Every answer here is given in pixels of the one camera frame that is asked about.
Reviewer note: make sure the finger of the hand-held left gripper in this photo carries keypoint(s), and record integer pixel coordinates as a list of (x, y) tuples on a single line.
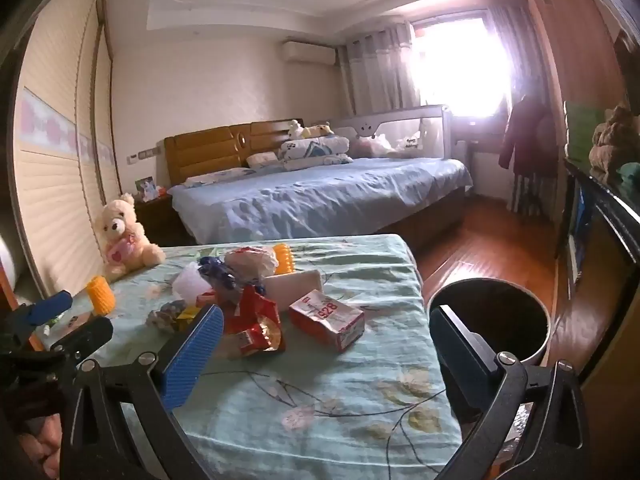
[(85, 335), (50, 306)]

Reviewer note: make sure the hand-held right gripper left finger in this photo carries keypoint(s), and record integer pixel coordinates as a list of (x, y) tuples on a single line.
[(195, 355)]

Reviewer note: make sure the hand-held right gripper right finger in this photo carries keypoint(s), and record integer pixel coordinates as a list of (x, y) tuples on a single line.
[(457, 355)]

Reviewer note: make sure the colourful wrapper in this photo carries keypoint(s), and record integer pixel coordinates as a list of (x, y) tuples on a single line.
[(167, 317)]

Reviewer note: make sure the round dark trash bin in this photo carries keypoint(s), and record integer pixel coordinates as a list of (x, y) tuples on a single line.
[(500, 310)]

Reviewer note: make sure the red snack wrapper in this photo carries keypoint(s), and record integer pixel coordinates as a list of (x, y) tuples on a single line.
[(255, 327)]

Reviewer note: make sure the white foam net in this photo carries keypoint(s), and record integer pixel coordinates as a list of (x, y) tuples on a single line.
[(190, 282)]

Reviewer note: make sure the blue snack wrapper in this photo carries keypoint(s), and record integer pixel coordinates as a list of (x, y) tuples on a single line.
[(220, 272)]

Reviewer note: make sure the white plastic bag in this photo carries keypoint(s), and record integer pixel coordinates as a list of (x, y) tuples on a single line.
[(250, 262)]

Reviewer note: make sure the white rectangular box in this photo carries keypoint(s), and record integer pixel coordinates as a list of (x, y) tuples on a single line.
[(295, 285)]

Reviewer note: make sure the large orange foam net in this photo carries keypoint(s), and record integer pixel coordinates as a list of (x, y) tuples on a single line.
[(285, 258)]

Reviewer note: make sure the red and white carton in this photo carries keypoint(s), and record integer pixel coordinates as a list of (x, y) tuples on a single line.
[(327, 317)]

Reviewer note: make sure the person's left hand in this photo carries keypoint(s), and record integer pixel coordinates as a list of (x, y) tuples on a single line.
[(37, 442)]

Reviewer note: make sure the small orange foam net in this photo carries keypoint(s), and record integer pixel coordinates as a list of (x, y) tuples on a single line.
[(101, 297)]

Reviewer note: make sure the cream teddy bear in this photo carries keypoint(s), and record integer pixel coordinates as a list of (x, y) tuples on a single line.
[(122, 240)]

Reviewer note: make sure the green floral bedsheet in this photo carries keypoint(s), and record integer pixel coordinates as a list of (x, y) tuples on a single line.
[(350, 400)]

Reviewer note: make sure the cream sliding door wardrobe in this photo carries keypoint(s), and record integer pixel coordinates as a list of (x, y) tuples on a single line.
[(55, 170)]

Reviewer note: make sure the dark wooden nightstand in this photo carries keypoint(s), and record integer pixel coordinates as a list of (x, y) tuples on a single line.
[(155, 215)]

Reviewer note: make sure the flat blue print pillow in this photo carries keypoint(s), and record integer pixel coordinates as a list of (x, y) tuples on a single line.
[(220, 176)]

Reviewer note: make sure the bed with blue sheet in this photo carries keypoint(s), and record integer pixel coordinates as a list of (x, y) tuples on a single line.
[(325, 200)]

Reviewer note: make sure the brown wooden headboard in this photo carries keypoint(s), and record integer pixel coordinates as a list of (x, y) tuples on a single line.
[(210, 150)]

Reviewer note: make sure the small white pillow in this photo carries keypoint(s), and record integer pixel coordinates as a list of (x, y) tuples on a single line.
[(262, 160)]

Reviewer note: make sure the pink plush toy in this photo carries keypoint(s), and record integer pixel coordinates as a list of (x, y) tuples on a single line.
[(370, 146)]

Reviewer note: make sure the wooden desk with drawers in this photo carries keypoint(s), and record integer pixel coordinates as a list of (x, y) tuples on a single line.
[(475, 129)]

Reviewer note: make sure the dark red coat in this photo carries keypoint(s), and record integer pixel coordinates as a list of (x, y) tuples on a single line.
[(527, 135)]

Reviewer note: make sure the white plush toy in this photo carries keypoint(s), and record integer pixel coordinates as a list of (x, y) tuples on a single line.
[(296, 129)]

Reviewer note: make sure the yellow plush toy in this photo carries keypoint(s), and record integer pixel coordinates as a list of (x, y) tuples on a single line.
[(317, 130)]

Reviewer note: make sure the stack of green boxes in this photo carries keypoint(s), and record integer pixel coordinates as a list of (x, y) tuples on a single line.
[(582, 130)]

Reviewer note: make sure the brown plush toy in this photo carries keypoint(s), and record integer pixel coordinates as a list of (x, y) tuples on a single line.
[(612, 137)]

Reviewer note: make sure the bright window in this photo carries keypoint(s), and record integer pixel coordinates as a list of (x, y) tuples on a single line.
[(455, 65)]

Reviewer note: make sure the grey patterned curtain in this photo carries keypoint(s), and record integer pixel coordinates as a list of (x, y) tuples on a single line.
[(505, 45), (375, 70)]

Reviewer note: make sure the tall wooden cabinet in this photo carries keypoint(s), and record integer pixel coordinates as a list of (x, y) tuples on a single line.
[(565, 60)]

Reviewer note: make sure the white air conditioner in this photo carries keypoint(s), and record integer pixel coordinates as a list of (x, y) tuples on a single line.
[(307, 52)]

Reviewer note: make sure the photo frame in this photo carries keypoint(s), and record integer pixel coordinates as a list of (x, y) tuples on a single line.
[(146, 188)]

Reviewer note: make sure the wall switch panel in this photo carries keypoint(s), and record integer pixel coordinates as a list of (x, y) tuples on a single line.
[(142, 156)]

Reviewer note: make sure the grey bed guard rail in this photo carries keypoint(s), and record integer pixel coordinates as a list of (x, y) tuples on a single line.
[(400, 120)]

